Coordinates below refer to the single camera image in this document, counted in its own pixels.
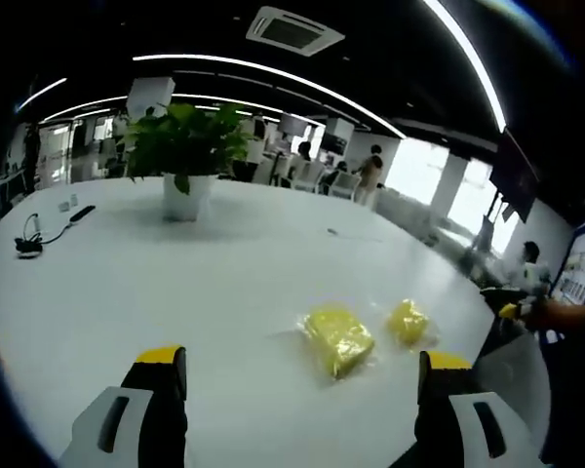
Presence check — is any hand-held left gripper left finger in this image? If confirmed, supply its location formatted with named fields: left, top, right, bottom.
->
left=58, top=344, right=189, bottom=468

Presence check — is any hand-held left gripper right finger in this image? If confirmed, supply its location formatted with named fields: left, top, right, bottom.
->
left=413, top=349, right=542, bottom=468

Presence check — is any small yellow silicone block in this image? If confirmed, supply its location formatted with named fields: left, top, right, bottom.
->
left=386, top=298, right=434, bottom=350

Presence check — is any large yellow silicone block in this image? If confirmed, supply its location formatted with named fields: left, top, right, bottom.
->
left=300, top=301, right=376, bottom=382

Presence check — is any person's dark clothing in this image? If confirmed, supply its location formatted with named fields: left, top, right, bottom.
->
left=539, top=331, right=585, bottom=465

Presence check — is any white office chair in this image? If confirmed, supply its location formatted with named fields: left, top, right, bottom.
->
left=328, top=171, right=363, bottom=201

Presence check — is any black remote control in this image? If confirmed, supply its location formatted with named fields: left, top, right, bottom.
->
left=67, top=204, right=98, bottom=226

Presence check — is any white plant pot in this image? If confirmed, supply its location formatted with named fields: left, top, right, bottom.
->
left=162, top=173, right=216, bottom=223

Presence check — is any green leafy plant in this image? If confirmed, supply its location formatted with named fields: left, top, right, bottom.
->
left=118, top=100, right=255, bottom=196

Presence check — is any ceiling air conditioner vent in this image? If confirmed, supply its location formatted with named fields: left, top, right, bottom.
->
left=245, top=5, right=347, bottom=57

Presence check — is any blue-framed wall poster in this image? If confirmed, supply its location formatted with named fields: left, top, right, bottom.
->
left=549, top=211, right=585, bottom=307

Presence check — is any wall-mounted dark screen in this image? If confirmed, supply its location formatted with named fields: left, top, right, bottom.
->
left=488, top=128, right=541, bottom=224

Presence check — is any black cable with adapter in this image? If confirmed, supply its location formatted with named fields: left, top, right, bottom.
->
left=13, top=212, right=75, bottom=255

